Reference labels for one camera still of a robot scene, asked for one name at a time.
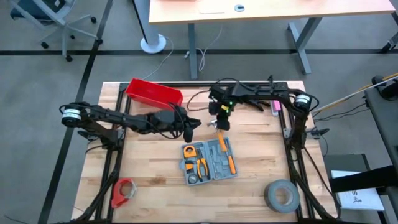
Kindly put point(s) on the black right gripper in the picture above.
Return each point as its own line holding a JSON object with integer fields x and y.
{"x": 220, "y": 99}

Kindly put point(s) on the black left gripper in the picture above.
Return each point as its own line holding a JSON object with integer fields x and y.
{"x": 171, "y": 121}

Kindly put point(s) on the yellow tape measure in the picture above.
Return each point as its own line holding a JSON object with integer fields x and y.
{"x": 189, "y": 151}

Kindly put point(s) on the yellow black pliers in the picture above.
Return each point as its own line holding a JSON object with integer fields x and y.
{"x": 202, "y": 166}

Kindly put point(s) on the yellow black hex key set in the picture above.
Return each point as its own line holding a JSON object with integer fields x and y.
{"x": 189, "y": 167}

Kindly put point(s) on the grey plastic tool case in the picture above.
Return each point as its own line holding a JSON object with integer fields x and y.
{"x": 214, "y": 177}

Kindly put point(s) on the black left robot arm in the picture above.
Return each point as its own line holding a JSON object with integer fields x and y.
{"x": 118, "y": 119}

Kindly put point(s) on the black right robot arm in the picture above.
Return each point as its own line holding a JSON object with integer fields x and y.
{"x": 264, "y": 91}

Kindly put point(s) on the red plastic bin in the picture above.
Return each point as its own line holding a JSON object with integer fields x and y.
{"x": 152, "y": 93}

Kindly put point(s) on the small black clamp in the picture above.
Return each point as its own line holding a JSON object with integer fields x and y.
{"x": 271, "y": 79}

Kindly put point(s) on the column with white round base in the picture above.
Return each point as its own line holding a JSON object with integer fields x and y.
{"x": 152, "y": 43}

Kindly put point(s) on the white flat pad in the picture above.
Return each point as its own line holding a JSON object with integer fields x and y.
{"x": 211, "y": 9}

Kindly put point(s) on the grey round desk grommet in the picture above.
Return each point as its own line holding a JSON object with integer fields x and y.
{"x": 239, "y": 8}

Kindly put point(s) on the red tape dispenser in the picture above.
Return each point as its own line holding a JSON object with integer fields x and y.
{"x": 118, "y": 194}

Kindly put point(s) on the wooden desk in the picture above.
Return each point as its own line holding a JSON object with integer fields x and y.
{"x": 280, "y": 9}

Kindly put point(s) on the white pole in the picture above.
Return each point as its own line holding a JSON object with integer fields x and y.
{"x": 348, "y": 97}

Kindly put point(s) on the black flat bar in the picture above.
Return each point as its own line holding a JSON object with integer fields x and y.
{"x": 360, "y": 180}

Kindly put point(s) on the grey office chair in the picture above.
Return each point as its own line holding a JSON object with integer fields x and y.
{"x": 62, "y": 28}

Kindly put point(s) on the black side table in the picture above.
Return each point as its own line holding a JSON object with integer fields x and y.
{"x": 385, "y": 124}

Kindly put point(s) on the yellow pole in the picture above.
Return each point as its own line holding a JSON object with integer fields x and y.
{"x": 388, "y": 76}

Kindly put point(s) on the white printed paper sheet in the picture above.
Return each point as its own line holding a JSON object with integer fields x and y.
{"x": 360, "y": 199}

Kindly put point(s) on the dark desk leg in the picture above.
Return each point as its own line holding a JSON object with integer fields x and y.
{"x": 390, "y": 45}

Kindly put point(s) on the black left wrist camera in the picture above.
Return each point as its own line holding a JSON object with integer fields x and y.
{"x": 188, "y": 135}

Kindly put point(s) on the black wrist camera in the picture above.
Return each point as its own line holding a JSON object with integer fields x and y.
{"x": 224, "y": 123}
{"x": 188, "y": 135}

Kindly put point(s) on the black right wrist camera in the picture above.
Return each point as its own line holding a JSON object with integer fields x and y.
{"x": 224, "y": 123}

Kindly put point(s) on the grey duct tape roll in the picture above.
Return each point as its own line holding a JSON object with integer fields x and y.
{"x": 272, "y": 199}

